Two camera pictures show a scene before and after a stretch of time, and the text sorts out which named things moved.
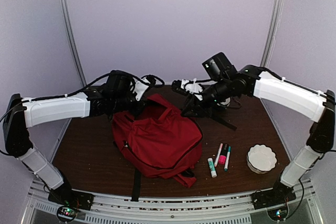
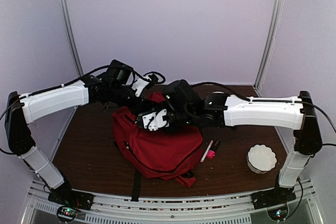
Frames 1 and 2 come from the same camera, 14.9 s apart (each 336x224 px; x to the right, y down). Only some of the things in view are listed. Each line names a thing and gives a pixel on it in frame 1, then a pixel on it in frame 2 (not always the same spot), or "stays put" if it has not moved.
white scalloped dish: (261, 159) stays put
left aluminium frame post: (66, 17) stays put
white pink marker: (218, 154) -> (207, 150)
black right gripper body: (195, 103) -> (181, 120)
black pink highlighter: (222, 157) -> (211, 152)
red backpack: (159, 140) stays put
